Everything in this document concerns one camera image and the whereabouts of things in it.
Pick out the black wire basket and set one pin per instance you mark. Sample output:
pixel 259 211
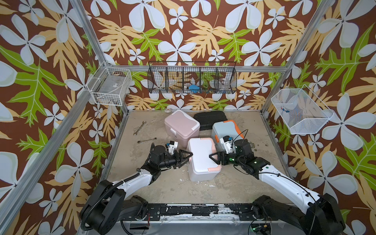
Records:
pixel 176 77

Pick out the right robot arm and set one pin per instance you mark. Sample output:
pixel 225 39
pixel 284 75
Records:
pixel 312 213

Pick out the blue orange first aid kit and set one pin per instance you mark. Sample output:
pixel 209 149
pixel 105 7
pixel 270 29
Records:
pixel 225 128

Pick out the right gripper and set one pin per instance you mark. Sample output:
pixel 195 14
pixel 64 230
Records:
pixel 219 154

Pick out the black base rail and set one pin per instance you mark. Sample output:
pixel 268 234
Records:
pixel 158 211

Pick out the white wire basket left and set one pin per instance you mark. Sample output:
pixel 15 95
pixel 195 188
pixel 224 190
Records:
pixel 109 85

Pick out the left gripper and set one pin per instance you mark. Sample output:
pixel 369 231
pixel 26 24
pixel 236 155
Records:
pixel 181 158

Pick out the white first aid kit box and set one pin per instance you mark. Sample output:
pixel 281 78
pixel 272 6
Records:
pixel 201 166

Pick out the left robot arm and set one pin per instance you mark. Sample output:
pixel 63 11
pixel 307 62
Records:
pixel 113 202

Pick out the blue object in basket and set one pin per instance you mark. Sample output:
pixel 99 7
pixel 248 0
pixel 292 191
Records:
pixel 194 89

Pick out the white mesh basket right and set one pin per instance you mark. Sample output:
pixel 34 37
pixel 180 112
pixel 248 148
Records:
pixel 302 110

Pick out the pink first aid kit box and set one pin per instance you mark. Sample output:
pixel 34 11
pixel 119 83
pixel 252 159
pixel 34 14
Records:
pixel 181 127

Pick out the large steel wrench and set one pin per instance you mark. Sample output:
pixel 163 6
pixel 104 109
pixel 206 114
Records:
pixel 139 128

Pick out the black plastic case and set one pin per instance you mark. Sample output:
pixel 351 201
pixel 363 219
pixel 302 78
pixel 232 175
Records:
pixel 208 119

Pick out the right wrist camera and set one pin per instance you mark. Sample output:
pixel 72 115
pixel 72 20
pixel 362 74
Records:
pixel 227 144

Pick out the small steel wrench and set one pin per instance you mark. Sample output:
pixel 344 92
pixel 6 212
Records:
pixel 143 141

